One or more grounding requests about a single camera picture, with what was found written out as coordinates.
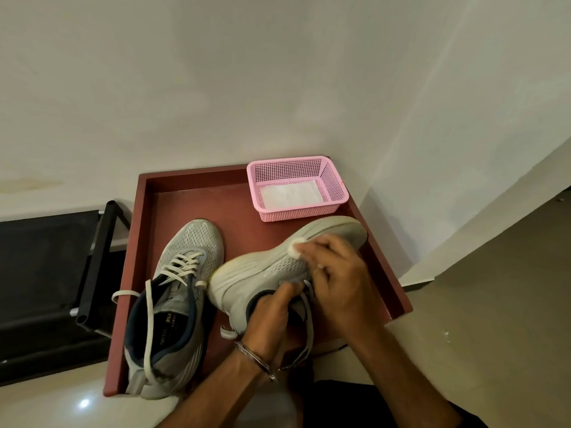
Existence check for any person's left hand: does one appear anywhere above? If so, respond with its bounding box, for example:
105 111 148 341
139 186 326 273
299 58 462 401
240 282 309 364

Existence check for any person's right hand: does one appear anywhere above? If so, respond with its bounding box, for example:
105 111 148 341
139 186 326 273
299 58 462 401
295 234 387 348

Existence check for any grey sneaker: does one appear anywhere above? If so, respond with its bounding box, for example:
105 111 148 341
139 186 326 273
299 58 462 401
111 219 225 401
207 216 369 370

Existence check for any white wipe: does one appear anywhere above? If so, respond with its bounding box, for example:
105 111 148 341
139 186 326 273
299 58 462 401
288 238 329 272

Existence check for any reddish-brown side table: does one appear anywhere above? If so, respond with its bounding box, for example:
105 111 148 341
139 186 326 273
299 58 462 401
103 156 415 398

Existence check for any black shoe rack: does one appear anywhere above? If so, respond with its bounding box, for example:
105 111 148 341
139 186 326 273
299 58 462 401
0 199 133 388

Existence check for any person's left forearm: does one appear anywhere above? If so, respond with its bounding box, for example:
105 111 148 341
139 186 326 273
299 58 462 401
156 347 271 428

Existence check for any person's right forearm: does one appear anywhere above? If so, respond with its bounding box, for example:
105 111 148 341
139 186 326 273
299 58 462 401
350 327 463 428

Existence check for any stack of white wipes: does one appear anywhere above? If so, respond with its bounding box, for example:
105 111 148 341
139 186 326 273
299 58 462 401
259 179 327 210

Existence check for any pink plastic basket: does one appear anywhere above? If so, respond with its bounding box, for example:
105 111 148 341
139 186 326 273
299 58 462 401
246 155 350 223

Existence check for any silver bracelet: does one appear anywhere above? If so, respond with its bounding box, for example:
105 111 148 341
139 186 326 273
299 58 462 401
234 341 280 383

